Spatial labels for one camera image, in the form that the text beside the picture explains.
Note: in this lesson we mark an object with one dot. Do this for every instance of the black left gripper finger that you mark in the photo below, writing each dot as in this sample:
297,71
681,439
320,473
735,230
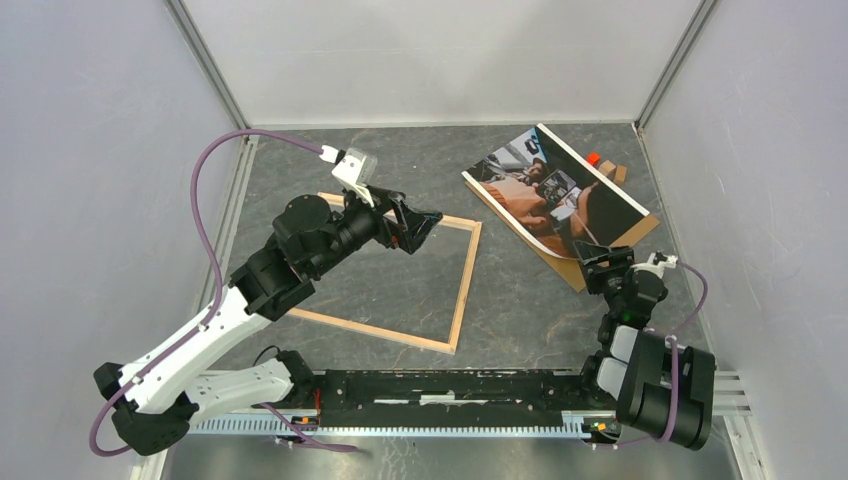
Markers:
412,227
385,201

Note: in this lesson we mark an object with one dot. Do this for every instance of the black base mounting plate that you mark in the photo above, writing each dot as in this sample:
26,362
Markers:
445,398

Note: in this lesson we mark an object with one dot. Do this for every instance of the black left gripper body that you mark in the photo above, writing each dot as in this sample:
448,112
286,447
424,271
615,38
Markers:
357,225

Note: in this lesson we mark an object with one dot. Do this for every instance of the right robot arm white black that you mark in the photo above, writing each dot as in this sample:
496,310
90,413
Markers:
661,388

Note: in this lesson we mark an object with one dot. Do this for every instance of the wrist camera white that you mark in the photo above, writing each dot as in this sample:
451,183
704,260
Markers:
657,263
353,169

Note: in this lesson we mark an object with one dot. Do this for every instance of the light wooden picture frame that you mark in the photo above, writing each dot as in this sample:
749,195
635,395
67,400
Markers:
418,300

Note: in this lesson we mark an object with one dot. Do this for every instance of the brown cardboard backing board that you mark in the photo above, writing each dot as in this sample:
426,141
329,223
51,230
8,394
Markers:
572,270

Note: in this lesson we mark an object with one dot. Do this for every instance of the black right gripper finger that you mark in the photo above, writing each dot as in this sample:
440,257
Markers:
620,257
589,254

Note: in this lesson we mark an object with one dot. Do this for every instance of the aluminium rail with comb strip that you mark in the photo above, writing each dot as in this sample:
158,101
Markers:
255,419

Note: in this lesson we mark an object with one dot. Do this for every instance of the rectangular wooden block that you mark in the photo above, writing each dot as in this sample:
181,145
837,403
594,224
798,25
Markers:
620,174

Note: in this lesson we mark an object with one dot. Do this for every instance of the small wooden cube block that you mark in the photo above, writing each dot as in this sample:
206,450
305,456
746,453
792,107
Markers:
607,168

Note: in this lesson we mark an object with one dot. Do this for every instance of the red cube block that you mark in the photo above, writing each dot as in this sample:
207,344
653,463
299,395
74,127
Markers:
593,159

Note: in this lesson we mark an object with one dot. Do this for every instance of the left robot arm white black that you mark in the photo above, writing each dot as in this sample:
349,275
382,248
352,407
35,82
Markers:
155,400

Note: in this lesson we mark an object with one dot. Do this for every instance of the printed photo with white border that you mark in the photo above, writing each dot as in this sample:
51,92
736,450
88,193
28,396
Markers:
552,195

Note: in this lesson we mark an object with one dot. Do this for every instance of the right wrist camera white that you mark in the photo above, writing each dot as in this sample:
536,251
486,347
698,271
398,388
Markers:
657,263

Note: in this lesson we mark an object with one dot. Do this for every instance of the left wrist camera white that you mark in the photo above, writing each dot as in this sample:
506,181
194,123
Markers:
353,169

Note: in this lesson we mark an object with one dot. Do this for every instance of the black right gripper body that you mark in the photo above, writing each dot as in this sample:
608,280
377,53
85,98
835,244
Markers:
609,282

